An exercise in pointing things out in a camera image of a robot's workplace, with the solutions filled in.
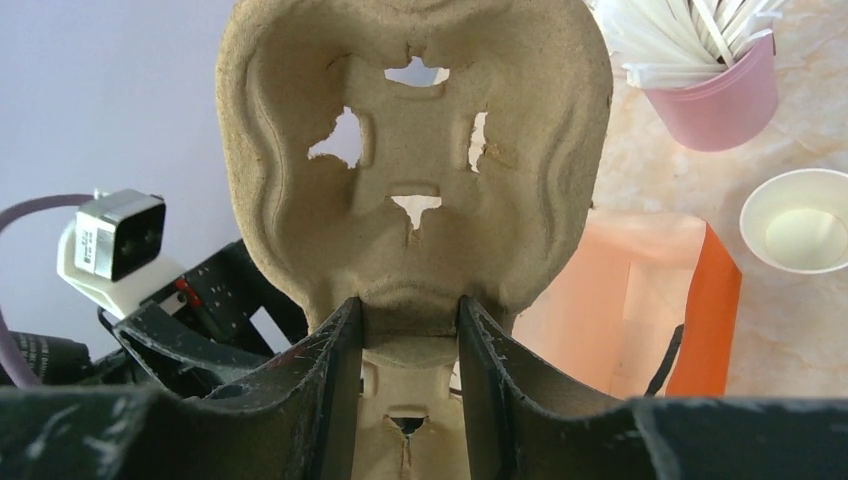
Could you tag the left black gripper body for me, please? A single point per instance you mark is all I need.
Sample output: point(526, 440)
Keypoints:
point(219, 297)

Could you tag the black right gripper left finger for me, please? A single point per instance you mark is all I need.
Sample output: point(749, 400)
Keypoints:
point(292, 418)

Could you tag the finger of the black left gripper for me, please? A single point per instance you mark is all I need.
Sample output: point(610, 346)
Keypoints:
point(180, 359)

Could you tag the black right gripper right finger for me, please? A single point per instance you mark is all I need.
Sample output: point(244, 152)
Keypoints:
point(524, 419)

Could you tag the orange paper bag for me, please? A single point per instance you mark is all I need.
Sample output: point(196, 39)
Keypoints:
point(647, 305)

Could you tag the single cardboard cup carrier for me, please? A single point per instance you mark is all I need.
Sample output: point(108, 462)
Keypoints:
point(411, 153)

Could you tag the stack of brown paper cups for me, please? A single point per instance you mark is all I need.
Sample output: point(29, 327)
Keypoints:
point(797, 221)

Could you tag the pink cylindrical straw holder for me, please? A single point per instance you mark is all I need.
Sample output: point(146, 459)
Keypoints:
point(726, 111)

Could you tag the bundle of white wrapped straws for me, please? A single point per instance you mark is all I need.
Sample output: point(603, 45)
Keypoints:
point(667, 44)

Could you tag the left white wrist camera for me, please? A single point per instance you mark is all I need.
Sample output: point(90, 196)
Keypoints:
point(112, 250)

